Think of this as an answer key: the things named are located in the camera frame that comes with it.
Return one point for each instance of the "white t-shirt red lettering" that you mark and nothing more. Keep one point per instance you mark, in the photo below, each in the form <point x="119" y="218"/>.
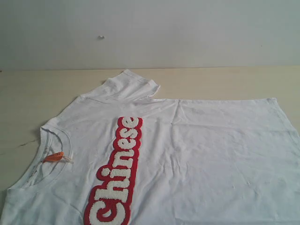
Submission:
<point x="138" y="160"/>

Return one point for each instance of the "orange neck label tag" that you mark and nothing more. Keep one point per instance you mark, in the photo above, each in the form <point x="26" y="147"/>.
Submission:
<point x="57" y="157"/>

